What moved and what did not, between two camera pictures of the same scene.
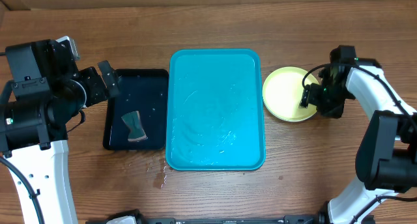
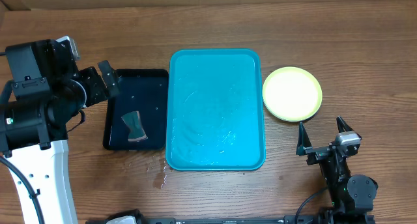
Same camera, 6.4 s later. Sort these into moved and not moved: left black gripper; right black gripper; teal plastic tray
Moved: right black gripper
Not moved: teal plastic tray; left black gripper
